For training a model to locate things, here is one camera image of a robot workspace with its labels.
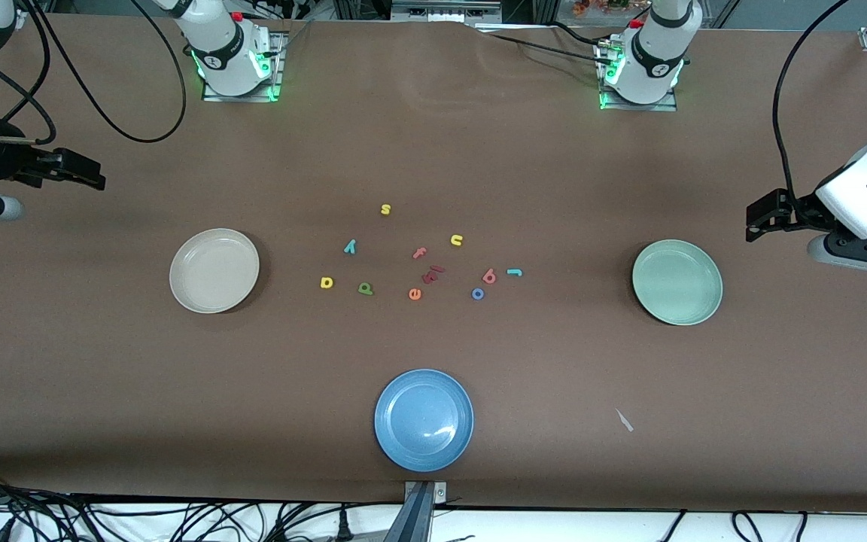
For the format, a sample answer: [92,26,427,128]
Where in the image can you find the green plate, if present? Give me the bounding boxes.
[631,239,724,327]

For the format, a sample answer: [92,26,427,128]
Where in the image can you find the beige brown plate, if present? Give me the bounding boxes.
[169,228,260,315]

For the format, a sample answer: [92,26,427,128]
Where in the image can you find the brown table cover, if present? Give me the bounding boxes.
[0,11,867,514]

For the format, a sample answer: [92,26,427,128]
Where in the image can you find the orange flowers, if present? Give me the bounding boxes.
[573,0,649,17]

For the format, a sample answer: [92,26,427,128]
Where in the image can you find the blue plate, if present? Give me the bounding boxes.
[373,368,475,473]

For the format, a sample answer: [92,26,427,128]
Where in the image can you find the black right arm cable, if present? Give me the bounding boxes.
[0,0,187,145]

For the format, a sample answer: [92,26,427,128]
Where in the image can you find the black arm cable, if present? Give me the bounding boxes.
[772,0,856,200]
[0,0,187,145]

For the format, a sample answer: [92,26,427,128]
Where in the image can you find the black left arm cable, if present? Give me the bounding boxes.
[772,0,856,200]

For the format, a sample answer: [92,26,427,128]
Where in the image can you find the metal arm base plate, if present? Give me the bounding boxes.
[598,38,679,112]
[202,30,288,103]

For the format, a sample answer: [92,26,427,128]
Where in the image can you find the black base cable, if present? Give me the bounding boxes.
[477,21,616,67]

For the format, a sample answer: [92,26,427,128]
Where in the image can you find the aluminium frame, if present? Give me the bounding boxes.
[332,0,559,23]

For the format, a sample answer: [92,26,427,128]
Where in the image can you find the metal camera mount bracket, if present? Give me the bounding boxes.
[402,480,449,542]

